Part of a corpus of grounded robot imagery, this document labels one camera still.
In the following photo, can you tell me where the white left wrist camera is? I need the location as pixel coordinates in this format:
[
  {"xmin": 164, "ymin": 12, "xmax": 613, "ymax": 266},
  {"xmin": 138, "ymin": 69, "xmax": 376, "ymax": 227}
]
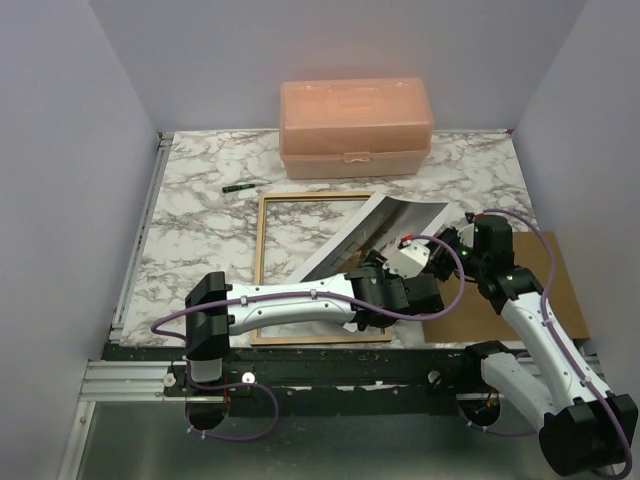
[{"xmin": 381, "ymin": 237, "xmax": 430, "ymax": 278}]

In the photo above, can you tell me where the small green black screwdriver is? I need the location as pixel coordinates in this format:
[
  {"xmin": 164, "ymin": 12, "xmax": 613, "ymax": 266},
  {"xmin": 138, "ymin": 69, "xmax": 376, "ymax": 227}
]
[{"xmin": 221, "ymin": 183, "xmax": 266, "ymax": 194}]

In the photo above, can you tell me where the aluminium extrusion frame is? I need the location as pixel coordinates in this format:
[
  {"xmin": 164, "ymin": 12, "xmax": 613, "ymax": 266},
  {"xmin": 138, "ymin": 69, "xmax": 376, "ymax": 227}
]
[{"xmin": 60, "ymin": 129, "xmax": 535, "ymax": 479}]

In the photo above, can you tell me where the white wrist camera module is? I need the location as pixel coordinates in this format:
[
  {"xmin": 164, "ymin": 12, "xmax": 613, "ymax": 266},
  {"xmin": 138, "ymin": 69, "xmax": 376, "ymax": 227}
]
[{"xmin": 457, "ymin": 212, "xmax": 483, "ymax": 249}]

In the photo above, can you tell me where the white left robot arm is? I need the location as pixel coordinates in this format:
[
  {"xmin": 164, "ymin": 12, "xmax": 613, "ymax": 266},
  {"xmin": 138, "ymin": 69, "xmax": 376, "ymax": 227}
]
[{"xmin": 185, "ymin": 250, "xmax": 444, "ymax": 395}]

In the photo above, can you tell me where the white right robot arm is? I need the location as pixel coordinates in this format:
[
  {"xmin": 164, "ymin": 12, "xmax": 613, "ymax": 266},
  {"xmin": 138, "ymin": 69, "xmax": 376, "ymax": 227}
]
[{"xmin": 429, "ymin": 210, "xmax": 639, "ymax": 479}]

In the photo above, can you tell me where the orange translucent plastic toolbox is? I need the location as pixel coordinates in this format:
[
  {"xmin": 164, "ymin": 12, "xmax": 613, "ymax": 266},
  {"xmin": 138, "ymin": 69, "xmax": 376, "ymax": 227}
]
[{"xmin": 279, "ymin": 77, "xmax": 434, "ymax": 180}]

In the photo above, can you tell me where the glossy photo print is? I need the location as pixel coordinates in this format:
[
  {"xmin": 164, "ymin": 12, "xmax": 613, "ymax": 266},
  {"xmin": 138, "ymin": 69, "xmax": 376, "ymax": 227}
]
[{"xmin": 285, "ymin": 194, "xmax": 450, "ymax": 330}]

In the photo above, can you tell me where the rectangular picture frame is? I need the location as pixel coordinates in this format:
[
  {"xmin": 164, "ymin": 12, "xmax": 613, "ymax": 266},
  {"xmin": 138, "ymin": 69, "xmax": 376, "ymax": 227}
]
[{"xmin": 250, "ymin": 191, "xmax": 392, "ymax": 346}]

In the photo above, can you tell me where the brown cardboard backing sheet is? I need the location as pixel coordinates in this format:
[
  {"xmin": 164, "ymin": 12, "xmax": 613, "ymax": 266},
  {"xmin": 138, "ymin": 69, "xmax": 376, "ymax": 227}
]
[{"xmin": 422, "ymin": 230, "xmax": 591, "ymax": 344}]

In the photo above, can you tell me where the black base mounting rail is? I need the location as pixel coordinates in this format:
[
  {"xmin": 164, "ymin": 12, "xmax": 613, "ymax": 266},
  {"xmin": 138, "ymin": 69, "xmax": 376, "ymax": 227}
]
[{"xmin": 102, "ymin": 344, "xmax": 505, "ymax": 425}]

